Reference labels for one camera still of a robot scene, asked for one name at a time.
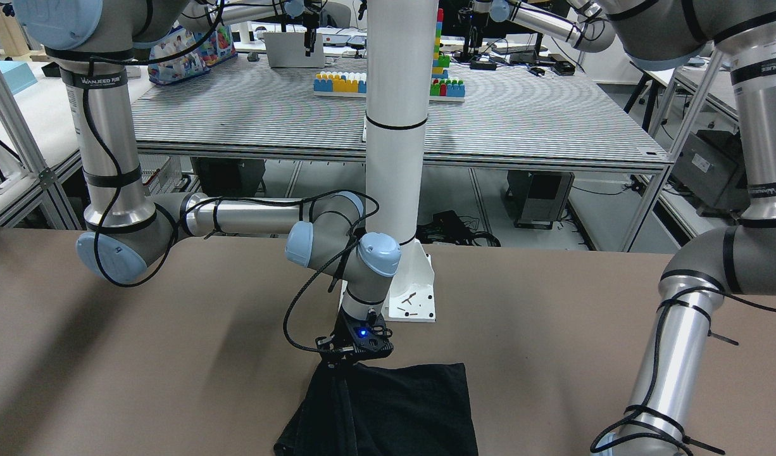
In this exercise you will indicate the perforated metal shelf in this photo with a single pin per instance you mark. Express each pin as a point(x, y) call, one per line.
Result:
point(509, 118)

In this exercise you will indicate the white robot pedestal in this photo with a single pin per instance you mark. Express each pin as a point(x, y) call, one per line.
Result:
point(395, 144)

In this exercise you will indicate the grey computer tower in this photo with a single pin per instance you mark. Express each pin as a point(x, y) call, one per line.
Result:
point(538, 197)

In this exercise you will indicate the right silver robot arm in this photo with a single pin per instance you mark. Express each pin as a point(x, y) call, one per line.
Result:
point(93, 42)

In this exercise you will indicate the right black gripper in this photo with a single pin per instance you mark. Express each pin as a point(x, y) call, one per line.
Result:
point(333, 362)

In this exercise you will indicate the black printed t-shirt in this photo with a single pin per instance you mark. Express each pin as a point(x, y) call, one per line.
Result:
point(366, 410)

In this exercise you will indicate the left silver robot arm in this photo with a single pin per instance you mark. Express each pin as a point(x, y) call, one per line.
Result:
point(729, 261)

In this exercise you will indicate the colourful toy brick set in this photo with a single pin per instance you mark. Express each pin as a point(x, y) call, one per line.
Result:
point(403, 58)

